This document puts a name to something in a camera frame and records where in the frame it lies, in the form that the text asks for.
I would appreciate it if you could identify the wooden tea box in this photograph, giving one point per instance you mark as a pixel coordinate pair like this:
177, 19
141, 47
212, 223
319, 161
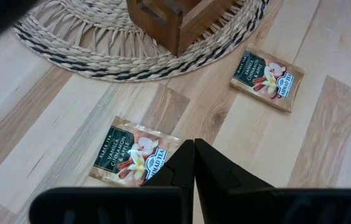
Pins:
169, 28

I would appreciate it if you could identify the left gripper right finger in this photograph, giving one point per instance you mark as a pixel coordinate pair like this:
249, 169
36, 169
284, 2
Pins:
241, 205

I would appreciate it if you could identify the round woven placemat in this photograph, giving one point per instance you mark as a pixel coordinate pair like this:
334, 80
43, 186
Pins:
85, 46

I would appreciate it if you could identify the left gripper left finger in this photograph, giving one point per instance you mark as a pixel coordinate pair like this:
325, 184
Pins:
163, 205

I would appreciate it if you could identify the beige vanilla tea bag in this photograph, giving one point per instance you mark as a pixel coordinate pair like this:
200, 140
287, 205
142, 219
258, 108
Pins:
122, 149
265, 77

